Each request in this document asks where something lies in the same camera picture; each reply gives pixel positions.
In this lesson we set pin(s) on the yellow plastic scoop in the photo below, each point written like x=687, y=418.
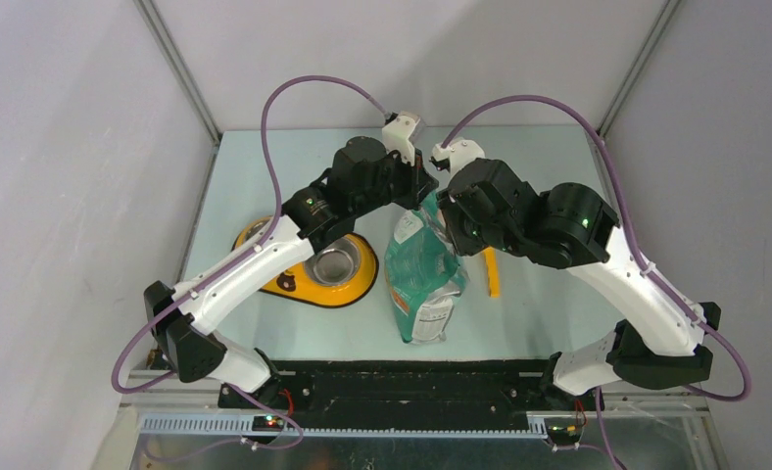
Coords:
x=492, y=273

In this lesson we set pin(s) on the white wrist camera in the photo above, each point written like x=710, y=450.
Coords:
x=399, y=134
x=456, y=155

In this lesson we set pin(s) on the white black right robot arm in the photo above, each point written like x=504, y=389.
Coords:
x=571, y=227

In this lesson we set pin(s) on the aluminium frame rail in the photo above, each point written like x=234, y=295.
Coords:
x=208, y=407

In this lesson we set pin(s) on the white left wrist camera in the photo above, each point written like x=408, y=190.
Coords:
x=399, y=134

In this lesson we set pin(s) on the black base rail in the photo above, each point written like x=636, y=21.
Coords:
x=404, y=395

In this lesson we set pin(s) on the yellow double pet bowl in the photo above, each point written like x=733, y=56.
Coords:
x=338, y=276

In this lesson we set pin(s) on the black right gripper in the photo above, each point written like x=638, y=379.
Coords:
x=452, y=211

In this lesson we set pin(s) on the green white pet food bag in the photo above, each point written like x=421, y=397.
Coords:
x=425, y=277

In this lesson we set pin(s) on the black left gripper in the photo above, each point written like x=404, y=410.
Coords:
x=417, y=180

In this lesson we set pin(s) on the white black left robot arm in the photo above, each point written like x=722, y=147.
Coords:
x=366, y=175

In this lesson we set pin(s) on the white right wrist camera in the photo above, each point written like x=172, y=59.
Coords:
x=456, y=155

